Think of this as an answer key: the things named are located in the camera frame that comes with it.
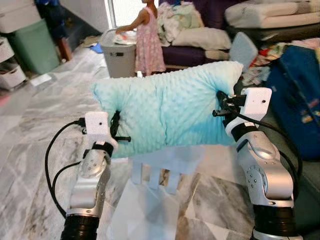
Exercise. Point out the small blue object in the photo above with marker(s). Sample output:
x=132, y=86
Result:
x=97, y=48

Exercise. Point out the purple fabric sofa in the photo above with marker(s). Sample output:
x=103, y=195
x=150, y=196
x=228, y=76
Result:
x=185, y=55

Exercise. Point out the colourful clothes pile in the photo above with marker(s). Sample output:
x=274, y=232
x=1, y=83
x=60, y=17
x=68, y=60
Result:
x=270, y=50

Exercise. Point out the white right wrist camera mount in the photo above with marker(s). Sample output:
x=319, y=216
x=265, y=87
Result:
x=257, y=102

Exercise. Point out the white papers stack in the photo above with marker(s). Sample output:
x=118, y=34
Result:
x=125, y=37

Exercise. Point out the teal dotted plush pillow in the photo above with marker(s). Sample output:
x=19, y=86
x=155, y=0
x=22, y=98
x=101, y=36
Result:
x=165, y=107

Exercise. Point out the white storage rack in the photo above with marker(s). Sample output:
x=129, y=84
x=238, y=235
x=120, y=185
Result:
x=10, y=75

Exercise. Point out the white paper sheet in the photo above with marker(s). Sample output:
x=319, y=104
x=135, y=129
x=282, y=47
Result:
x=41, y=80

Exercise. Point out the light blue child chair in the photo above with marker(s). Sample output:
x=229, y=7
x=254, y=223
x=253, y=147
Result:
x=244, y=50
x=150, y=200

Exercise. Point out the pastel clothes pile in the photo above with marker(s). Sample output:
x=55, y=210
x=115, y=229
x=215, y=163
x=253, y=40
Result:
x=180, y=20

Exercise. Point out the girl in pink dress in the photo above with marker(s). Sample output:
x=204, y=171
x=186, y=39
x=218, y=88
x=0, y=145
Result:
x=150, y=45

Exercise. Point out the green plastic bin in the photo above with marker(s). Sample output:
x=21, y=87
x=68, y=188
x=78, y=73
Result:
x=35, y=47

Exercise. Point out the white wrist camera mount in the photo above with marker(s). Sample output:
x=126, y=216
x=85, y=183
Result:
x=96, y=125
x=257, y=102

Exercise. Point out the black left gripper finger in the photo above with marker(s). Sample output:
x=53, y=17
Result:
x=117, y=119

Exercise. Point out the blue suitcase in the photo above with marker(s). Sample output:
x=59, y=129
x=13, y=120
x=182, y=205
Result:
x=295, y=100

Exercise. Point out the grey plastic trash bin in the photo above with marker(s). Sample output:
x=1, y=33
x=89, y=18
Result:
x=120, y=62

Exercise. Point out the person in blue clothes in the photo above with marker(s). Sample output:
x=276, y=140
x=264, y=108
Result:
x=52, y=20

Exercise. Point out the beige folded mattress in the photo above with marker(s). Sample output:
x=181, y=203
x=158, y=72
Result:
x=270, y=15

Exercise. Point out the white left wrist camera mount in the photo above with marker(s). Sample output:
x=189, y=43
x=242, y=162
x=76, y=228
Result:
x=96, y=125

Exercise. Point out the cream cushion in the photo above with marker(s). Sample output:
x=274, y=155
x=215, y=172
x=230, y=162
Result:
x=202, y=39

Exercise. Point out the green leather sofa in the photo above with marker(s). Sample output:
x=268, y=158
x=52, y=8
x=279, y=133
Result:
x=311, y=200

